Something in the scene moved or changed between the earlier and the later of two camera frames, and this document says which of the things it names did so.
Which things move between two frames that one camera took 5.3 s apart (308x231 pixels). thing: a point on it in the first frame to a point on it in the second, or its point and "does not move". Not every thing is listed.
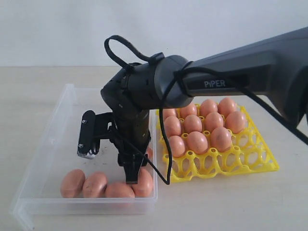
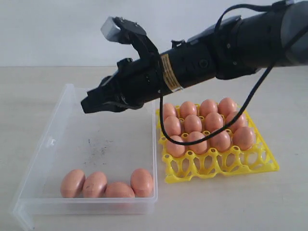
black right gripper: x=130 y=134 to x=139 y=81
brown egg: x=150 y=153 to x=244 y=137
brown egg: x=197 y=142 does not move
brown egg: x=145 y=186 does not move
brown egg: x=213 y=120 does not move
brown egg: x=190 y=109 does not move
